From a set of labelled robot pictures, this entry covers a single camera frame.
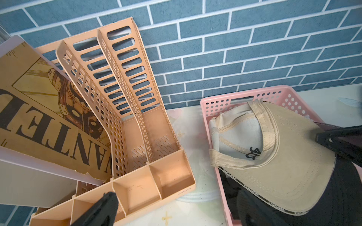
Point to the wanted poster book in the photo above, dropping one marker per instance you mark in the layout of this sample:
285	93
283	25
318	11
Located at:
46	124

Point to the floral table mat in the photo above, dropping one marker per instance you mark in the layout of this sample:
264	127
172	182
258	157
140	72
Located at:
204	206

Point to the pink plastic basket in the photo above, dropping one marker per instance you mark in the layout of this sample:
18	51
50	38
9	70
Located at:
283	96

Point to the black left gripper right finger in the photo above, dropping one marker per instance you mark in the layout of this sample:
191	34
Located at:
346	142

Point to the black baseball cap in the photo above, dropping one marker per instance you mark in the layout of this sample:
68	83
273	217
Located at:
311	188

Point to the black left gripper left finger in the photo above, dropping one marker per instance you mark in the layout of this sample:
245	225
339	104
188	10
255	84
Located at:
102	213

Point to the orange plastic file organizer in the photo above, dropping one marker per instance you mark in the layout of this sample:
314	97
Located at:
110	68

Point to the beige baseball cap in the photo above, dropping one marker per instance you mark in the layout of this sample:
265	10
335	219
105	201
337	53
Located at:
257	131

